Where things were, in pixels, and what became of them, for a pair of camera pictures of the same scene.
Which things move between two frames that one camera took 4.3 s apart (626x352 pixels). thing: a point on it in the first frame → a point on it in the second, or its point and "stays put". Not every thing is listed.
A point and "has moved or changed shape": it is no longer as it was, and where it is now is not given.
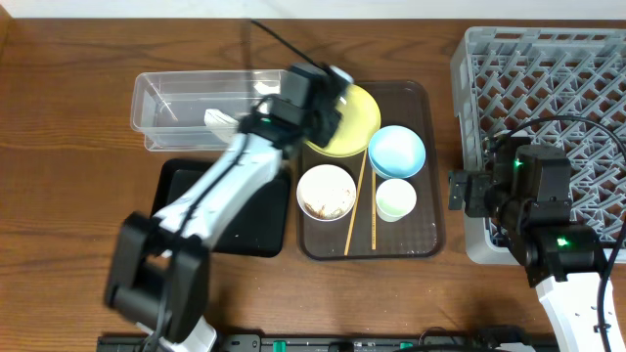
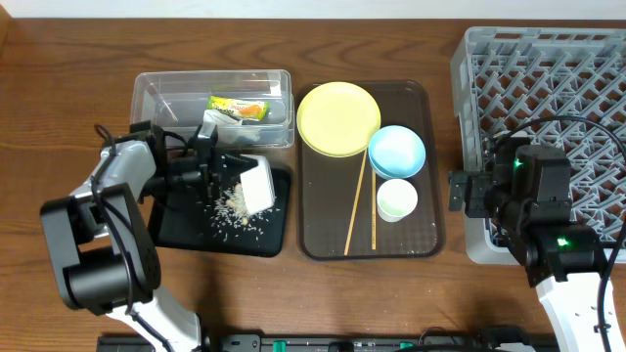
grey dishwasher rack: (562, 87) stays put
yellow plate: (360, 123) stays put
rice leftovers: (328, 215) has moved or changed shape
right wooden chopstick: (374, 209) stays put
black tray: (264, 230) stays put
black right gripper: (458, 191) stays put
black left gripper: (331, 123) → (215, 175)
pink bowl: (326, 193) has moved or changed shape
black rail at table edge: (446, 339) stays put
